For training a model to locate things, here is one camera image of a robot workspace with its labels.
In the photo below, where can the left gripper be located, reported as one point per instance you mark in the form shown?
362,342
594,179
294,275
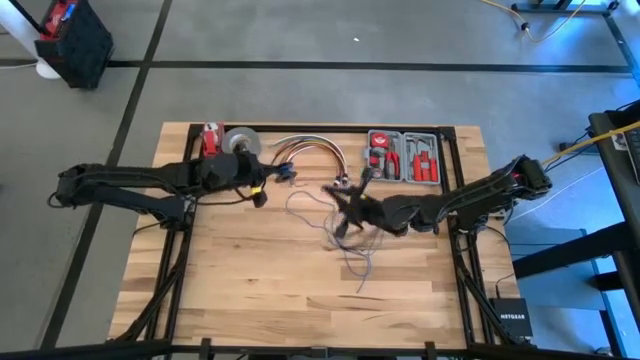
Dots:
232,172

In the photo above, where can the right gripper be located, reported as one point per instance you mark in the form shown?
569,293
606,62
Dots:
367,210

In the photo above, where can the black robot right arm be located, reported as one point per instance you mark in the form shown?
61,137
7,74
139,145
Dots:
475,195

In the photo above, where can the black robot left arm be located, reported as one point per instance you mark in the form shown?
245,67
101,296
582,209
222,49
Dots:
125,180

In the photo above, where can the red tape measure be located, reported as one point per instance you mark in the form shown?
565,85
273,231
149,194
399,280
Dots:
379,140

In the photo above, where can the black crate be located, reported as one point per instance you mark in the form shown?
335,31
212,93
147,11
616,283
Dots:
75,45

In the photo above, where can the black side desk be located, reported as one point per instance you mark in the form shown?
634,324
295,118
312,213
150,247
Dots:
620,200

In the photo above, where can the white column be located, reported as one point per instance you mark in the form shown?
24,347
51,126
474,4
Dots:
25,40

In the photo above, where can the grey duct tape roll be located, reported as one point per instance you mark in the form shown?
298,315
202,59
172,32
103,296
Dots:
252,137

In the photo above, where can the black table frame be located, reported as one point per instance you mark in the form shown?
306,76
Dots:
182,280

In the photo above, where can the black network switch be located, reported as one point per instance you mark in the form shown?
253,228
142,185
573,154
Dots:
511,317

